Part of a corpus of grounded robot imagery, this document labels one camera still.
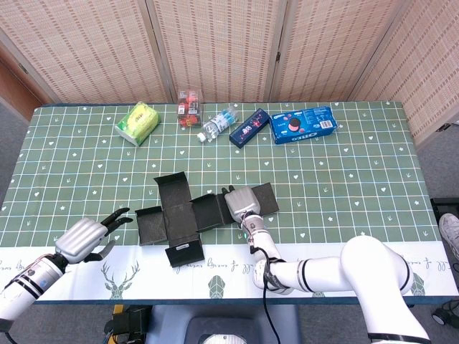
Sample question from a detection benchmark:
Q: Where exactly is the green tissue pack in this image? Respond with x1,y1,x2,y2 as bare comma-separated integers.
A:
114,101,161,148

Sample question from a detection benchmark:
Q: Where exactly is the black paper box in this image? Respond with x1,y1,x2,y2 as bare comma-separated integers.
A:
135,171,280,269

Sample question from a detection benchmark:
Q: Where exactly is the clear plastic water bottle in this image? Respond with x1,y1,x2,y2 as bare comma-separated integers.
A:
196,107,240,143

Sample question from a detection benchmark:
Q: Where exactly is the dark blue slim box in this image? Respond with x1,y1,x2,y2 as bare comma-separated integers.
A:
229,108,271,148

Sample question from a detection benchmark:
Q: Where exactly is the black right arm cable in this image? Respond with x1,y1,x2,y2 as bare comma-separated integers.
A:
262,250,281,344

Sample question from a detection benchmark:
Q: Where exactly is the blue Oreo cookie package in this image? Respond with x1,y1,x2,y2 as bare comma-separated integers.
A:
268,105,338,145

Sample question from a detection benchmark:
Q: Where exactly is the brown wooden door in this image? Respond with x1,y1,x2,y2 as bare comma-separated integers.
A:
0,53,44,121

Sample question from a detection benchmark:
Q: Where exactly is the red snack package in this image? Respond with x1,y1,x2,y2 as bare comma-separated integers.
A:
176,89,204,130

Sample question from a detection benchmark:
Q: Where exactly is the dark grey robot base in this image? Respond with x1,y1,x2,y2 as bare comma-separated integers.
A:
148,304,302,344

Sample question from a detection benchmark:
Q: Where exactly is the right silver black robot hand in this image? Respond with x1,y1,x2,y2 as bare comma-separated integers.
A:
221,185,262,225

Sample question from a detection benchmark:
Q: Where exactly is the black device under table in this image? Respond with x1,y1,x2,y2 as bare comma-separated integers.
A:
103,305,151,344

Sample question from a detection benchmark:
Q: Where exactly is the green grid tablecloth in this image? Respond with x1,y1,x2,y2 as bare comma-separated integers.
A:
0,101,433,305

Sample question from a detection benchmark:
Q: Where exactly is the white sneaker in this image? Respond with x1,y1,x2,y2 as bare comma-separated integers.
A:
439,213,459,259

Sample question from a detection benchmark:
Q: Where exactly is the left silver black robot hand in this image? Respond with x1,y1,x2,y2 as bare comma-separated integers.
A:
55,206,133,265

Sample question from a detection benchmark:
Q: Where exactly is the black plastic tray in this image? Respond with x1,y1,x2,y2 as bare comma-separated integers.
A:
430,196,459,223

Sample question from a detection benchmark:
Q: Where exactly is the bamboo folding screen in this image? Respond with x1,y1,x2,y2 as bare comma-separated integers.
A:
0,0,459,148

